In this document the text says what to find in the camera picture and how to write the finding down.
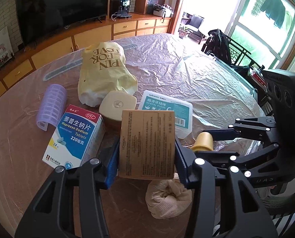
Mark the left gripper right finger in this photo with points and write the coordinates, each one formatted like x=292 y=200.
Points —
x=224 y=204

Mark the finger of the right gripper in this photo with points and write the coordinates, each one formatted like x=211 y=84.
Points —
x=258 y=129
x=239 y=159

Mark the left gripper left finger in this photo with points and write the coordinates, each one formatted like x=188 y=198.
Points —
x=50 y=213

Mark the yellow plastic cup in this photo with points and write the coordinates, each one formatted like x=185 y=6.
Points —
x=203 y=142

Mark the paper ball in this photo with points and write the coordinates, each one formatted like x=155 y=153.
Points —
x=167 y=198

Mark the brown cardboard box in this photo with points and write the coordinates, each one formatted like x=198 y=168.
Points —
x=147 y=144

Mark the blue white medicine box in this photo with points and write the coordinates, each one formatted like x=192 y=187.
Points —
x=76 y=139

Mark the gold lid cream jar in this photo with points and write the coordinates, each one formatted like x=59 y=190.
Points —
x=112 y=106

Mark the yellow plastic bag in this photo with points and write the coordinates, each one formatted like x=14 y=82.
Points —
x=103 y=70

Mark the hanging dark green shirt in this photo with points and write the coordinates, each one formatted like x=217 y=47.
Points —
x=275 y=10

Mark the black wooden chair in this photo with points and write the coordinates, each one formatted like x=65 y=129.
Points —
x=239 y=59

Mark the wooden sideboard cabinet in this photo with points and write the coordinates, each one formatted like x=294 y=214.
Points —
x=75 y=38

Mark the black coffee machine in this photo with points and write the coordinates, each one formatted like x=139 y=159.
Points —
x=119 y=9

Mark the black flat television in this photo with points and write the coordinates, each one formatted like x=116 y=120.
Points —
x=38 y=18

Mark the animal picture frame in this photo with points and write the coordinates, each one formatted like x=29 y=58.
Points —
x=6 y=50

